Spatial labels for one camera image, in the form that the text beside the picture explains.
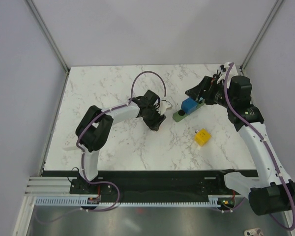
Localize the smartphone with camera lenses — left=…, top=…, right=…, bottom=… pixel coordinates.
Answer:
left=243, top=228, right=264, bottom=236

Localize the yellow plug cube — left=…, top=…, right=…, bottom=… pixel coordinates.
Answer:
left=194, top=128, right=211, bottom=147

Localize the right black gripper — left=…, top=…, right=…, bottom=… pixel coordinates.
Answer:
left=185, top=75, right=236, bottom=109

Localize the purple cable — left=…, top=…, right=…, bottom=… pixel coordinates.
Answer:
left=223, top=62, right=295, bottom=231
left=75, top=71, right=167, bottom=212

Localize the left aluminium frame post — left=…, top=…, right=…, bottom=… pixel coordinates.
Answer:
left=24, top=0, right=70, bottom=75

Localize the white angled socket block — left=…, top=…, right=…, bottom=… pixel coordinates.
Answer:
left=62, top=133, right=79, bottom=151

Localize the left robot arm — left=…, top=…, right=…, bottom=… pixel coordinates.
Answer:
left=75, top=90, right=172, bottom=193

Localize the white slotted cable duct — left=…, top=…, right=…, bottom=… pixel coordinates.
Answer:
left=35, top=194, right=244, bottom=207

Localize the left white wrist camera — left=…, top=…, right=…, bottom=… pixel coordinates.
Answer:
left=158, top=100, right=173, bottom=115

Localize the right aluminium frame post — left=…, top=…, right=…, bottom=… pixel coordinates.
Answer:
left=238, top=0, right=285, bottom=74

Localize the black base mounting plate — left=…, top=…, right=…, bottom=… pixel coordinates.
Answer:
left=40, top=168, right=261, bottom=205

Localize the green power strip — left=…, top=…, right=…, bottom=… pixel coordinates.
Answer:
left=172, top=98, right=205, bottom=122

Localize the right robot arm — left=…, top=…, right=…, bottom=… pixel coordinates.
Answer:
left=185, top=76, right=295, bottom=215

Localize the aluminium frame post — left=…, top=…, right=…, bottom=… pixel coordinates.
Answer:
left=24, top=0, right=70, bottom=75
left=238, top=0, right=285, bottom=74

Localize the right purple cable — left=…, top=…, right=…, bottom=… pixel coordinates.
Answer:
left=223, top=62, right=295, bottom=231

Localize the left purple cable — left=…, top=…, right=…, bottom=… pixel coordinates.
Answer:
left=75, top=71, right=167, bottom=212

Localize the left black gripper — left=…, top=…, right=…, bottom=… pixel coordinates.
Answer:
left=143, top=105, right=166, bottom=132

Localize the blue plug cube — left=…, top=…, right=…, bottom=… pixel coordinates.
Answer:
left=181, top=98, right=198, bottom=115

